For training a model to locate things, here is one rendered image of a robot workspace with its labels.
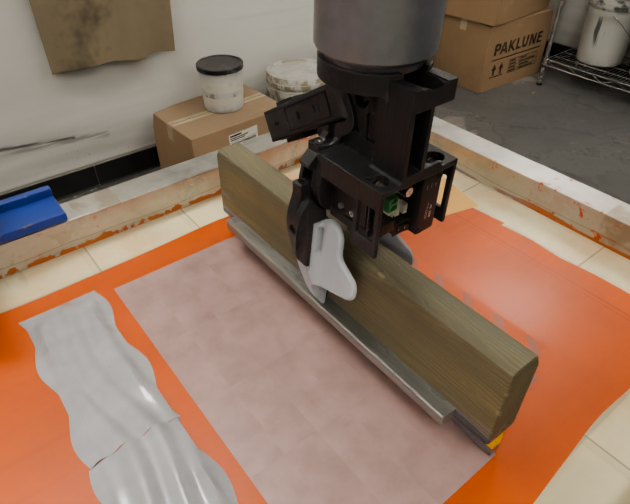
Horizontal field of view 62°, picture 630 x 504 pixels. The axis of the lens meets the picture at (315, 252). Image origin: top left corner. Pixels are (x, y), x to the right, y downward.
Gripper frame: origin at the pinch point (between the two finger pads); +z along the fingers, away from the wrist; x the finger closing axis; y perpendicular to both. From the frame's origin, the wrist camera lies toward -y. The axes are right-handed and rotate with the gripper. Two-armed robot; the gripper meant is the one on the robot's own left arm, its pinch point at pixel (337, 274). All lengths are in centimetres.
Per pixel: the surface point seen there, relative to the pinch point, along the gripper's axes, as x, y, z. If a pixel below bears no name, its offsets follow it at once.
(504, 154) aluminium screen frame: 31.2, -5.0, 1.2
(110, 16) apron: 50, -193, 34
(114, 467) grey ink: -22.2, 2.2, 4.4
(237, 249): -2.3, -13.5, 5.1
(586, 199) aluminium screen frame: 29.8, 6.6, 0.8
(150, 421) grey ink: -18.7, 0.7, 4.0
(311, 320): -2.5, -0.5, 4.7
